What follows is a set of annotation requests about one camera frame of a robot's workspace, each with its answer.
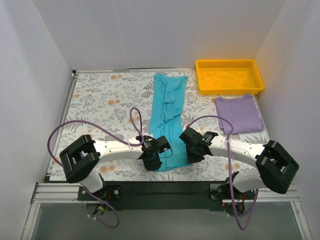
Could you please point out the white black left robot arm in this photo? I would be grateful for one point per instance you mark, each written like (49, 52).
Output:
(80, 158)

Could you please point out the aluminium table frame rail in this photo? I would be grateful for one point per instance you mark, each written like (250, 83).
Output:
(58, 212)

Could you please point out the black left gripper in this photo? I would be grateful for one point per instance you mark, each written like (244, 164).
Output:
(152, 163)

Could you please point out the teal t shirt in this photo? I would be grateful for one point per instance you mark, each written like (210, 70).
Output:
(167, 107)

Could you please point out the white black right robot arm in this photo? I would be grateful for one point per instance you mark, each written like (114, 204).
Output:
(273, 167)

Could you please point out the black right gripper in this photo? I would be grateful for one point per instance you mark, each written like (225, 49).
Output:
(190, 155)

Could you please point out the folded purple t shirt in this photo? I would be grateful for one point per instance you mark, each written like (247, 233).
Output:
(240, 112)

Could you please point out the floral patterned table mat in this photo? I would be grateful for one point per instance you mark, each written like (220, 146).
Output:
(115, 104)

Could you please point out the yellow plastic tray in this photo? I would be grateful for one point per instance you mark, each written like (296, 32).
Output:
(228, 77)

